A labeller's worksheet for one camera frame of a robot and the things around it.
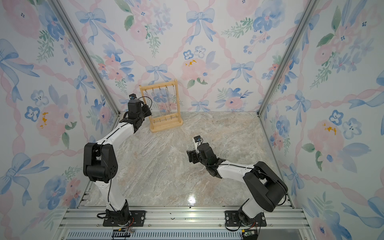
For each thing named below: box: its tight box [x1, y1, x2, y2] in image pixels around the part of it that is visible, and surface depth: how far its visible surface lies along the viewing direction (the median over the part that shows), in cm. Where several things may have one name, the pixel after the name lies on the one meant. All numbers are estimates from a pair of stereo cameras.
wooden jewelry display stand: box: [139, 79, 184, 133], surface depth 109 cm
